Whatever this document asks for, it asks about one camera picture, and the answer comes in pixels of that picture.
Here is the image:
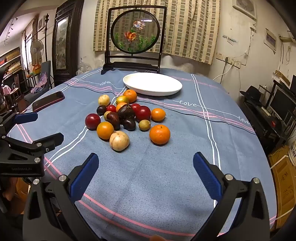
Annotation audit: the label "dark wooden framed panel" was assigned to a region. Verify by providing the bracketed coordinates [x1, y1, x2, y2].
[51, 0, 85, 87]

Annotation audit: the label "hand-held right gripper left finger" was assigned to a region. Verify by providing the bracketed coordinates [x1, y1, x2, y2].
[22, 152, 102, 241]

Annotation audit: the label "dark coat stand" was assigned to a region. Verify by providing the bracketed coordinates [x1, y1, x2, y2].
[44, 13, 50, 62]

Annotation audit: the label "smartphone in red case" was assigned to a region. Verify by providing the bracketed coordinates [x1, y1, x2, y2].
[32, 91, 65, 113]

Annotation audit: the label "clear plastic bags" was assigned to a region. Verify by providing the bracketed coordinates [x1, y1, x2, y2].
[77, 58, 93, 75]

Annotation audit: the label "purple cloth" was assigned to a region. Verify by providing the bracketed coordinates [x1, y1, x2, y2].
[31, 72, 48, 93]

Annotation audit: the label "white oval plate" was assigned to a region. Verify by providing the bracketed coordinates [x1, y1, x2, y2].
[122, 73, 183, 96]

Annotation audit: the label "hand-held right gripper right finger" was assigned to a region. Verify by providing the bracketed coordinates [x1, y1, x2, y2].
[193, 152, 270, 241]

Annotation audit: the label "round embroidered table screen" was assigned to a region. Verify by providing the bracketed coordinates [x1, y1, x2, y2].
[101, 6, 167, 75]

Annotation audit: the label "cardboard box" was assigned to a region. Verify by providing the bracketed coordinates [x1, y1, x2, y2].
[268, 145, 296, 230]

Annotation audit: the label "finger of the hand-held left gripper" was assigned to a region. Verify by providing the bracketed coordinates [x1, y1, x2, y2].
[0, 133, 65, 164]
[0, 112, 39, 127]

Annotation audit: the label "white wall vent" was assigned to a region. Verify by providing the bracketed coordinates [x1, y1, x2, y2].
[232, 0, 258, 20]

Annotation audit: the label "blue plaid tablecloth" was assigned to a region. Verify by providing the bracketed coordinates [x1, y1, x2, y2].
[7, 67, 278, 241]

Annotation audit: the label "grey chair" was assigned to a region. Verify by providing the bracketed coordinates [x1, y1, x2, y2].
[24, 61, 53, 102]

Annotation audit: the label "large orange tangerine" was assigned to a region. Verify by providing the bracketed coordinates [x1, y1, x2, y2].
[149, 124, 171, 146]

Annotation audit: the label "white standing fan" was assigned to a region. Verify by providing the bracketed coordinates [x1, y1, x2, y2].
[30, 38, 44, 66]

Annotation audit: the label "orange yellow box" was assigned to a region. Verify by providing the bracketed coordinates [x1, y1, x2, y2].
[29, 65, 42, 76]

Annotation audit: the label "black desk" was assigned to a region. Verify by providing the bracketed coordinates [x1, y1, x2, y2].
[240, 95, 289, 153]

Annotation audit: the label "white container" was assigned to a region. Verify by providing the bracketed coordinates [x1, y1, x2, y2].
[288, 141, 296, 166]

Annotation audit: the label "framed wall picture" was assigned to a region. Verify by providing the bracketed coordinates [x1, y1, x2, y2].
[264, 28, 277, 54]

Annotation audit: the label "yellow potato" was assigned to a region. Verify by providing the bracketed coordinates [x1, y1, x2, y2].
[109, 131, 130, 152]

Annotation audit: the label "dark brown wrinkled fruit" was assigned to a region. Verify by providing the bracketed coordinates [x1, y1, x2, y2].
[106, 112, 121, 131]
[117, 104, 136, 120]

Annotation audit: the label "cardboard piece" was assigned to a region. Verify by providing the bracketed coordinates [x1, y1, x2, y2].
[273, 70, 290, 86]

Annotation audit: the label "bookshelf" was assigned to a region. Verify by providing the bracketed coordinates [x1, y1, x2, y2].
[0, 46, 23, 77]

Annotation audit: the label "beige checked curtain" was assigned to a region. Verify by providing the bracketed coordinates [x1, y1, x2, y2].
[93, 0, 221, 65]

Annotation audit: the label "wall power sockets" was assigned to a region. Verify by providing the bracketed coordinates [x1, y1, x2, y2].
[216, 52, 242, 69]

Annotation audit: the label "black computer monitor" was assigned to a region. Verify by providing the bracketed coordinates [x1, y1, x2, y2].
[269, 80, 296, 121]

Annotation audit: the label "black hat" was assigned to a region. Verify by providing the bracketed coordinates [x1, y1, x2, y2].
[240, 86, 262, 100]

